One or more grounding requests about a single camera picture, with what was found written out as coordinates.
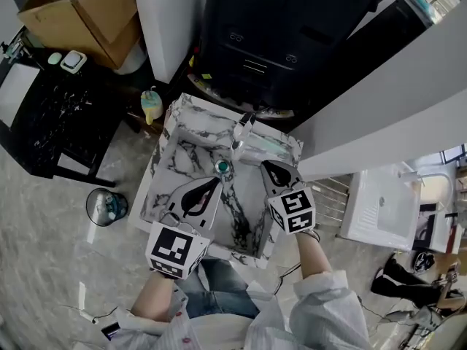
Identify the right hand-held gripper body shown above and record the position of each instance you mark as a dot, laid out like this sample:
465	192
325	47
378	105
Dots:
295	202

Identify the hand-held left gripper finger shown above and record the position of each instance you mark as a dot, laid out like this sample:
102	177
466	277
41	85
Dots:
177	204
215	213

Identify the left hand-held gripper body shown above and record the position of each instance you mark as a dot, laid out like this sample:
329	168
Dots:
168	246

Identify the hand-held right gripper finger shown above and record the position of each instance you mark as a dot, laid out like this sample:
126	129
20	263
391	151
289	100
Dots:
267	182
293	177

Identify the person's left forearm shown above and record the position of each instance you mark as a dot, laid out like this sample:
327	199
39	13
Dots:
153	297

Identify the person's right forearm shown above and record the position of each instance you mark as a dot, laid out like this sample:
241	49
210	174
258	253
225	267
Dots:
312	257

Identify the steel rack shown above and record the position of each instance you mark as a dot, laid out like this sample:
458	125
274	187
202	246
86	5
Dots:
328	195

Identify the green drain plug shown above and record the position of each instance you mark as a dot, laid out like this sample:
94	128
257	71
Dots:
222	166

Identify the chrome faucet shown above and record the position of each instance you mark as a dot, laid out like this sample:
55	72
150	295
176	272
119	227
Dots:
242	130

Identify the person's blue jeans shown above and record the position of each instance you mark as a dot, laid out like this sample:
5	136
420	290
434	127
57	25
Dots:
215	294

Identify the white sink basin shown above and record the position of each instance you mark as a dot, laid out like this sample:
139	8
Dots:
365	213

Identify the marble washbasin cabinet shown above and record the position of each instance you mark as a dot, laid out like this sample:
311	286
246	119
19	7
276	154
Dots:
189	122

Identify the black mesh trash bin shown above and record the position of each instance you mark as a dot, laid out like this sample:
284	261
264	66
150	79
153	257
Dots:
93	210

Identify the yellow and teal bottle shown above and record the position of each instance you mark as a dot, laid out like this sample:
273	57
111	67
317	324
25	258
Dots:
151	108

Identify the person's white t-shirt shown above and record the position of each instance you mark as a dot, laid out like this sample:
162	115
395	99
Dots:
219	334

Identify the person's striped shirt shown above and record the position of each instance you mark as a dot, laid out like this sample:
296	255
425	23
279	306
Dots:
328	312

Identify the white curved faucet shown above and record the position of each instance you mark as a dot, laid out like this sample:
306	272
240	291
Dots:
408	175

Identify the black marble table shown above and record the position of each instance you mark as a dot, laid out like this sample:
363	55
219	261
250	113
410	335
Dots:
65	115

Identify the white bucket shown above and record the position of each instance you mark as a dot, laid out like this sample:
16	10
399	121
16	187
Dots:
133	62

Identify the marble top side table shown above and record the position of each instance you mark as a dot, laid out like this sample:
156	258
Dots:
447	232

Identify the white soap dish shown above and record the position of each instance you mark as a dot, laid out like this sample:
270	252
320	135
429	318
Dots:
73	61

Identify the pale green soap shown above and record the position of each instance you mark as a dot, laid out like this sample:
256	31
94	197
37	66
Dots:
54	58

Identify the dark grey machine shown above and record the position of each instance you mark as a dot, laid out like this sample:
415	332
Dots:
401	16

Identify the white flat tray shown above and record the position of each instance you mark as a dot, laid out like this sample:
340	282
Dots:
16	89

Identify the large cardboard box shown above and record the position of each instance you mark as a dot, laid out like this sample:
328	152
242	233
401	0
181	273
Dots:
91	24

